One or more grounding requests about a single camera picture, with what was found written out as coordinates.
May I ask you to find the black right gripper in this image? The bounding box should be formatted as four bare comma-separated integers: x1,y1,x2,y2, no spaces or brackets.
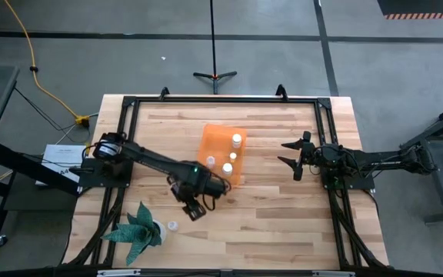
277,130,318,182

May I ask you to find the orange translucent basket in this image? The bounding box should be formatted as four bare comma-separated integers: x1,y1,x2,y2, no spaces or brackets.
197,122,248,186

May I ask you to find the white plant pot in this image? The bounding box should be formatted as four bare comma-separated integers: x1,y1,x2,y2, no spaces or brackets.
152,219,168,244

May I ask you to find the green artificial plant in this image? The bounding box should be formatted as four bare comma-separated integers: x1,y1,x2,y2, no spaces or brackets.
101,201,164,266

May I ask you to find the black tripod stand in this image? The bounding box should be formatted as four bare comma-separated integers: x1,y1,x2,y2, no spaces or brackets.
192,0,238,95

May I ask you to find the white paper box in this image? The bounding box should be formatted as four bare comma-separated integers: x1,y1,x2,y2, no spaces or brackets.
35,144,88,188

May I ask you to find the black metal stand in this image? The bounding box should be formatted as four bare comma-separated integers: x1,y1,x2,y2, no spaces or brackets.
399,98,443,225

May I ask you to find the black mat with hazard stripes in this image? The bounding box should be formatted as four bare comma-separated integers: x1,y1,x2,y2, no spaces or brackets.
377,0,443,20

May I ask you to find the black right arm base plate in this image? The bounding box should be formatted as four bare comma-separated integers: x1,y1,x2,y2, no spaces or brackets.
320,164,376,192

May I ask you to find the black aluminium table frame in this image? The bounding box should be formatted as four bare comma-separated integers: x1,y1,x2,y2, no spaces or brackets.
65,84,391,277

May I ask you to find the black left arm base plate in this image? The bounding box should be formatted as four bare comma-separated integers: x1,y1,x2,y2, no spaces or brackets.
77,156,134,190

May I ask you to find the black floor cable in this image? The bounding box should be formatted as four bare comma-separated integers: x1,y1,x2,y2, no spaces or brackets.
13,87,81,134

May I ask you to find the yellow extension cable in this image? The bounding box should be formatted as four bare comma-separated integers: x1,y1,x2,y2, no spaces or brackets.
4,0,81,119

